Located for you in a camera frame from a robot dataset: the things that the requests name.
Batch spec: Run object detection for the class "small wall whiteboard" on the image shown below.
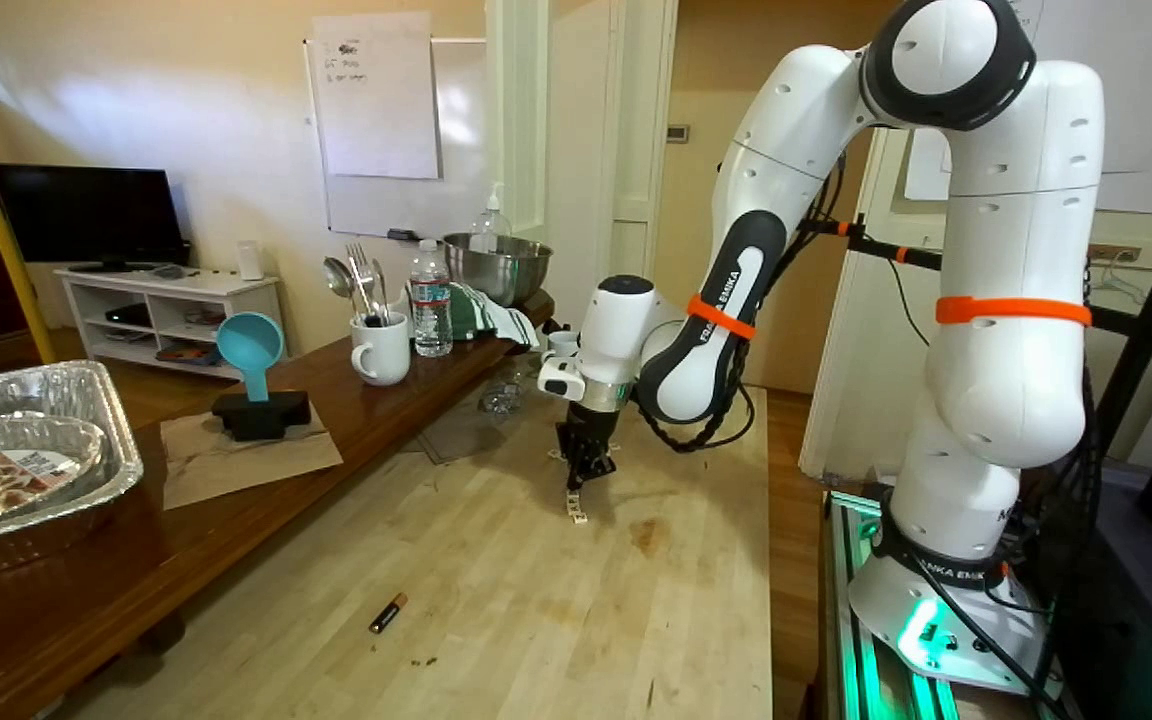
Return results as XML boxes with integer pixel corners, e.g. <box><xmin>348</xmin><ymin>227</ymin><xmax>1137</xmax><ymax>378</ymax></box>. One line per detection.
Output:
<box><xmin>302</xmin><ymin>33</ymin><xmax>502</xmax><ymax>243</ymax></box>

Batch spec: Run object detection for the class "clear water bottle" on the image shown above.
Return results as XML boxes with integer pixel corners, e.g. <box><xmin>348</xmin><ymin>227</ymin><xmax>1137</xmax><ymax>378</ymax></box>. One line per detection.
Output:
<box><xmin>406</xmin><ymin>235</ymin><xmax>456</xmax><ymax>362</ymax></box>

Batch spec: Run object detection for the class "yellow level stick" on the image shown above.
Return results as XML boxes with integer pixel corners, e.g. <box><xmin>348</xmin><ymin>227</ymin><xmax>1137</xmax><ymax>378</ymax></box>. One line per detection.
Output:
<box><xmin>0</xmin><ymin>196</ymin><xmax>59</xmax><ymax>370</ymax></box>

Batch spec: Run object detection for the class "black horizontal rod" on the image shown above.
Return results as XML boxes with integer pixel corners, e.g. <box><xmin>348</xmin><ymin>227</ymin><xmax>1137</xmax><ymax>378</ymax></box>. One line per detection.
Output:
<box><xmin>802</xmin><ymin>211</ymin><xmax>1152</xmax><ymax>349</ymax></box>

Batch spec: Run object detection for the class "aluminium foil tray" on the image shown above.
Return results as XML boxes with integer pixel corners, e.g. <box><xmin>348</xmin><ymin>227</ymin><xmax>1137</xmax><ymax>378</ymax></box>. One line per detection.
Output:
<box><xmin>0</xmin><ymin>356</ymin><xmax>147</xmax><ymax>555</ymax></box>

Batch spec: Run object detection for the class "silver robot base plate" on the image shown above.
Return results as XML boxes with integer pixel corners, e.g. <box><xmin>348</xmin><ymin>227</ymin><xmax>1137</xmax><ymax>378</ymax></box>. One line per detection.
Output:
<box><xmin>849</xmin><ymin>554</ymin><xmax>1062</xmax><ymax>706</ymax></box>

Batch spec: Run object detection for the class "crushed clear plastic bottle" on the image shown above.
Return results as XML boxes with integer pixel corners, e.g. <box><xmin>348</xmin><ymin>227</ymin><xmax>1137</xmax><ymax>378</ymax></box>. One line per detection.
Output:
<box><xmin>474</xmin><ymin>365</ymin><xmax>534</xmax><ymax>418</ymax></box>

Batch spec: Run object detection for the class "white mug holding utensils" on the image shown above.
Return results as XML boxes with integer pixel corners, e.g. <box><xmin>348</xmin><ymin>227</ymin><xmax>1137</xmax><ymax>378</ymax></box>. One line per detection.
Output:
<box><xmin>348</xmin><ymin>308</ymin><xmax>417</xmax><ymax>394</ymax></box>

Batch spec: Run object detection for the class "white television stand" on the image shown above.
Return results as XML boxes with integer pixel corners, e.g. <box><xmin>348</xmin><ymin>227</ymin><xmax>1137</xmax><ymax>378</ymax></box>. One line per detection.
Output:
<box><xmin>57</xmin><ymin>262</ymin><xmax>290</xmax><ymax>383</ymax></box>

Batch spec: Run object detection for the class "aluminium robot stand frame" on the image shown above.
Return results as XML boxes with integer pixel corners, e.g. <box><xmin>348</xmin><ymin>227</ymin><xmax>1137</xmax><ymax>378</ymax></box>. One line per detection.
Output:
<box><xmin>814</xmin><ymin>486</ymin><xmax>1072</xmax><ymax>720</ymax></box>

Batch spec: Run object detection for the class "dark wooden table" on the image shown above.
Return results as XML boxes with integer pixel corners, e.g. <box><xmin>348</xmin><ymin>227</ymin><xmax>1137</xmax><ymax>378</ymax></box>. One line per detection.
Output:
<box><xmin>0</xmin><ymin>285</ymin><xmax>559</xmax><ymax>720</ymax></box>

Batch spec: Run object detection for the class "steel mixing bowl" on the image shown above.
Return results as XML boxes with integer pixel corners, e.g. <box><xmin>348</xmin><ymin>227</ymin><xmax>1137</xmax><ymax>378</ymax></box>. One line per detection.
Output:
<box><xmin>436</xmin><ymin>233</ymin><xmax>556</xmax><ymax>308</ymax></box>

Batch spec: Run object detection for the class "clear pump sanitiser bottle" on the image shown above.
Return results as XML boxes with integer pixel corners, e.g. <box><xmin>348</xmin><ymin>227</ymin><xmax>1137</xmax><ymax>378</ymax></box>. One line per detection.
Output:
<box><xmin>467</xmin><ymin>184</ymin><xmax>509</xmax><ymax>262</ymax></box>

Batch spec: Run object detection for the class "white door frame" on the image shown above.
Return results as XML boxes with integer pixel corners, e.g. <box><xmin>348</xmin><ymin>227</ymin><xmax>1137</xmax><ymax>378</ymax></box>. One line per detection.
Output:
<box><xmin>481</xmin><ymin>0</ymin><xmax>686</xmax><ymax>323</ymax></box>

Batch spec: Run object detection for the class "orange velcro strap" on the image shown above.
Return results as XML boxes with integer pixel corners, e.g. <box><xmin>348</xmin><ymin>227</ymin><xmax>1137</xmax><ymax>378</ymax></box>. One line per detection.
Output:
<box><xmin>686</xmin><ymin>293</ymin><xmax>764</xmax><ymax>343</ymax></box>
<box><xmin>934</xmin><ymin>293</ymin><xmax>1097</xmax><ymax>334</ymax></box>

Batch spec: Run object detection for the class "green striped white towel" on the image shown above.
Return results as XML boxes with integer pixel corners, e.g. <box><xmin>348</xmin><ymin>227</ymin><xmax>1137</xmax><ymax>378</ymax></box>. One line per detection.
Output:
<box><xmin>448</xmin><ymin>278</ymin><xmax>539</xmax><ymax>351</ymax></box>

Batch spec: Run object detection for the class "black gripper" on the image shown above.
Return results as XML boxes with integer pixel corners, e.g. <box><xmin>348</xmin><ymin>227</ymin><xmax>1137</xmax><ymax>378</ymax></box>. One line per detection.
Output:
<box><xmin>552</xmin><ymin>405</ymin><xmax>626</xmax><ymax>516</ymax></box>

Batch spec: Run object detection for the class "black television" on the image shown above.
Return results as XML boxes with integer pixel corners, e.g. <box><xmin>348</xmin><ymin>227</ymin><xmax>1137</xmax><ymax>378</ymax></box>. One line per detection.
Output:
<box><xmin>0</xmin><ymin>161</ymin><xmax>198</xmax><ymax>278</ymax></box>

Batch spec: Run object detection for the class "white flip chart paper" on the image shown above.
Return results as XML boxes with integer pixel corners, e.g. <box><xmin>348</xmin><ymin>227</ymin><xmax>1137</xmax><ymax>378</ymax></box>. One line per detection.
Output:
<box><xmin>308</xmin><ymin>12</ymin><xmax>443</xmax><ymax>184</ymax></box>

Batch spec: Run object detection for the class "black marker pen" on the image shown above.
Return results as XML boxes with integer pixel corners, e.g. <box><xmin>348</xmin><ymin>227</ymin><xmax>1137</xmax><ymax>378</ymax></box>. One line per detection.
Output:
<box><xmin>364</xmin><ymin>592</ymin><xmax>411</xmax><ymax>642</ymax></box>

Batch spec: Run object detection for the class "metal spoon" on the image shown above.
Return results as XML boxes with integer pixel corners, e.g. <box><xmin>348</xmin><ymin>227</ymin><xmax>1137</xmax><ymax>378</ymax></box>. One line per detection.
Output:
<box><xmin>321</xmin><ymin>248</ymin><xmax>370</xmax><ymax>323</ymax></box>

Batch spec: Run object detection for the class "black block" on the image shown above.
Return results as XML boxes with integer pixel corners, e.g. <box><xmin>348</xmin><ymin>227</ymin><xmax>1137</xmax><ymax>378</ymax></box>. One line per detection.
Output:
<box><xmin>210</xmin><ymin>388</ymin><xmax>315</xmax><ymax>445</ymax></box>

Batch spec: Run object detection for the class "tan cardboard sheet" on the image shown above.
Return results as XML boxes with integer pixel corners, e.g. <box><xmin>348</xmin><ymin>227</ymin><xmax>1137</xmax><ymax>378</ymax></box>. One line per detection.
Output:
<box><xmin>154</xmin><ymin>401</ymin><xmax>348</xmax><ymax>516</ymax></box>

